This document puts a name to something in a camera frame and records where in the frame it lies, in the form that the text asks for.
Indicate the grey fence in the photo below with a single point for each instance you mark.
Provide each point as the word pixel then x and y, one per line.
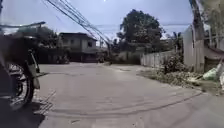
pixel 156 59

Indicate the grey concrete wall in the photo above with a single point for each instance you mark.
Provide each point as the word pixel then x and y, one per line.
pixel 189 50

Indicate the two-storey grey building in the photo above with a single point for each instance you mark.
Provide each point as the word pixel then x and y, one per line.
pixel 78 45

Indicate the pale leafy tree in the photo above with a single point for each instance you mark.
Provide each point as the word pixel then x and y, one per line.
pixel 213 13

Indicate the motorcycle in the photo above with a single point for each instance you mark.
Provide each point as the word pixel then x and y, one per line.
pixel 20 80

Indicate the littered roadside verge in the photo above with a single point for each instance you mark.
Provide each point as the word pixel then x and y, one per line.
pixel 173 78

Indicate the green bush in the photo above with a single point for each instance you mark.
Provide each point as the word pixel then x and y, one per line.
pixel 173 63

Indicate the leaning pole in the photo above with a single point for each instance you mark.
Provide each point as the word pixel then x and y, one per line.
pixel 196 13

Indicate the grey concrete road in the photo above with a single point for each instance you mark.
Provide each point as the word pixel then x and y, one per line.
pixel 116 96

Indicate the pale sacks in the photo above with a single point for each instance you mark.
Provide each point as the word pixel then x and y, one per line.
pixel 211 73

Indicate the large dark tree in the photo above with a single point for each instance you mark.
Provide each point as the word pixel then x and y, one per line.
pixel 141 28

